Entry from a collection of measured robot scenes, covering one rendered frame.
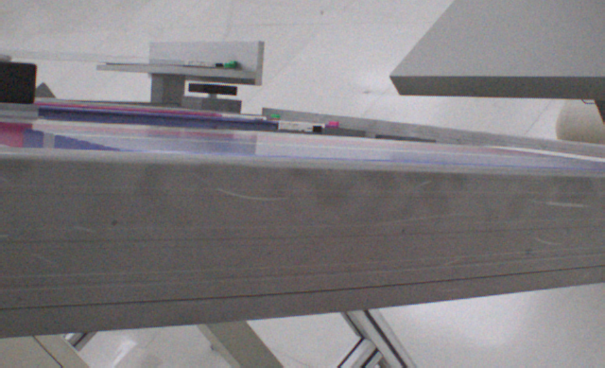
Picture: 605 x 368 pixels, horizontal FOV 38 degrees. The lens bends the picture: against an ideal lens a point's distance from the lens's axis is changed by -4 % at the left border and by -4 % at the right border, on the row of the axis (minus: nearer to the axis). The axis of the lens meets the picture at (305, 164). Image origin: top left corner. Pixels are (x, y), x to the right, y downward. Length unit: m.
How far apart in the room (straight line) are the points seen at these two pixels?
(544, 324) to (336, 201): 1.36
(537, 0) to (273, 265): 1.05
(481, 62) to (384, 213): 0.90
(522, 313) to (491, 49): 0.63
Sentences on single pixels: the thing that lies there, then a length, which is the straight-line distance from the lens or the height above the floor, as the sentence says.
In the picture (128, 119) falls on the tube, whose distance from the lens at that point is 0.85.
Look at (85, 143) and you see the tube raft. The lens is 0.38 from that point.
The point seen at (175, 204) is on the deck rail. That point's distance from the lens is 0.32.
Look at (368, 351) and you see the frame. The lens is 1.38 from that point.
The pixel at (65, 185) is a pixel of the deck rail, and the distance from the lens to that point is 0.30.
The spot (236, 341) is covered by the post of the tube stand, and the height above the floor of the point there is 0.33.
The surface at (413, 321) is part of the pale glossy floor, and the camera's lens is 1.86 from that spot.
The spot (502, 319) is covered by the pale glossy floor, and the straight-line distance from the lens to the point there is 1.76.
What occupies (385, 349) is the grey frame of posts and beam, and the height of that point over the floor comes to 0.29.
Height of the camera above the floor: 1.20
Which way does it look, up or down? 28 degrees down
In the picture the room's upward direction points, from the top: 34 degrees counter-clockwise
